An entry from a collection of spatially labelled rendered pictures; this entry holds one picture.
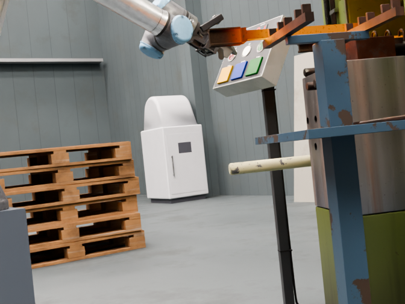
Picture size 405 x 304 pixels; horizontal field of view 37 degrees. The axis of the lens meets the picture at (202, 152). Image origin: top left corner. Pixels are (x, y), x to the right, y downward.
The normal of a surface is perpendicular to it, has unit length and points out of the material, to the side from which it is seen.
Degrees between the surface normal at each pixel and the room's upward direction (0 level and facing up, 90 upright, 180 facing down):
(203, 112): 90
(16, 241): 90
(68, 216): 90
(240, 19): 90
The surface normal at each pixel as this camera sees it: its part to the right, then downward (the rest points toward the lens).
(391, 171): 0.13, -0.01
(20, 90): 0.55, -0.06
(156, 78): -0.83, 0.08
